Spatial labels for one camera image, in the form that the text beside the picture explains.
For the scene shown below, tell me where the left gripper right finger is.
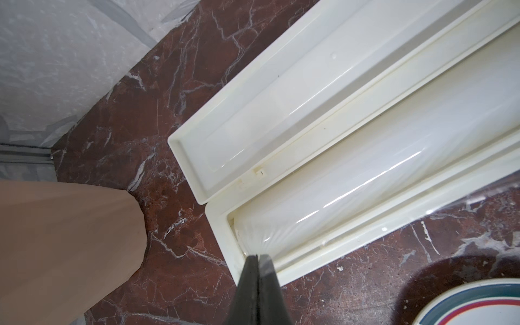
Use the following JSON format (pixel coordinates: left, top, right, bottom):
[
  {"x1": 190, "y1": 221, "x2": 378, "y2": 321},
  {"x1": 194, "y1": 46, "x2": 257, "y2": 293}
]
[{"x1": 259, "y1": 255, "x2": 293, "y2": 324}]

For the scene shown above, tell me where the plastic wrap roll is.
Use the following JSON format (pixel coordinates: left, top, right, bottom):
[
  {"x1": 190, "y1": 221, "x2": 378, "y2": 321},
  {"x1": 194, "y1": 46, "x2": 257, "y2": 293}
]
[{"x1": 234, "y1": 66, "x2": 519, "y2": 257}]

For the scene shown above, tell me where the white plate green red rim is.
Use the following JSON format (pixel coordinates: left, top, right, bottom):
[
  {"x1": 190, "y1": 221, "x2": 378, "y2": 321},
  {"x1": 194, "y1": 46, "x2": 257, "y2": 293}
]
[{"x1": 413, "y1": 278, "x2": 519, "y2": 325}]

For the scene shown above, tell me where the beige flower pot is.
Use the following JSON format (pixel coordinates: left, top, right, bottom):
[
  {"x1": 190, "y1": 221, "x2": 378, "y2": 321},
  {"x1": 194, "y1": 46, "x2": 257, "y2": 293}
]
[{"x1": 1, "y1": 181, "x2": 147, "y2": 324}]

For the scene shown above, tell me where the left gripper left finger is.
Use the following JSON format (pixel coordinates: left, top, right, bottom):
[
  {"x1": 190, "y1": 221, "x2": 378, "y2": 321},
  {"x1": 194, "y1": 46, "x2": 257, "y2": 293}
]
[{"x1": 223, "y1": 255, "x2": 259, "y2": 325}]

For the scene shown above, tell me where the clear plastic wrap sheet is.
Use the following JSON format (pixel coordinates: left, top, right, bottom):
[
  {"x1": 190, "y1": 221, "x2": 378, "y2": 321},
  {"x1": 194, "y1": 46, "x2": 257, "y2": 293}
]
[{"x1": 421, "y1": 171, "x2": 519, "y2": 219}]

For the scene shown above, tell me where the cream plastic wrap dispenser box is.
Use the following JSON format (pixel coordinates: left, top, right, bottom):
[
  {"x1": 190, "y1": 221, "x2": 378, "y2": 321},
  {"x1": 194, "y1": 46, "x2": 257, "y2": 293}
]
[{"x1": 168, "y1": 1, "x2": 519, "y2": 285}]

